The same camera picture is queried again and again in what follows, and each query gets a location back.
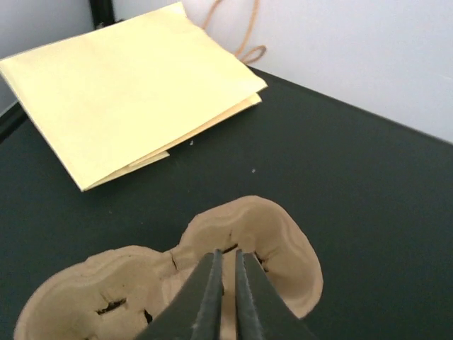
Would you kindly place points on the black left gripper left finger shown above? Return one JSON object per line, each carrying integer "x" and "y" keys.
{"x": 195, "y": 312}

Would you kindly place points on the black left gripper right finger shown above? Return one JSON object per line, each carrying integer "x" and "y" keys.
{"x": 260, "y": 312}

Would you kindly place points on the brown cardboard cup carrier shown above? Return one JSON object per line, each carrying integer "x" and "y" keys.
{"x": 114, "y": 294}

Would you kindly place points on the brown kraft paper bag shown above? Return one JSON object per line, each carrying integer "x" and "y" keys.
{"x": 116, "y": 99}

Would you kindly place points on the left black frame post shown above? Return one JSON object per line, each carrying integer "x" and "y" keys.
{"x": 102, "y": 13}

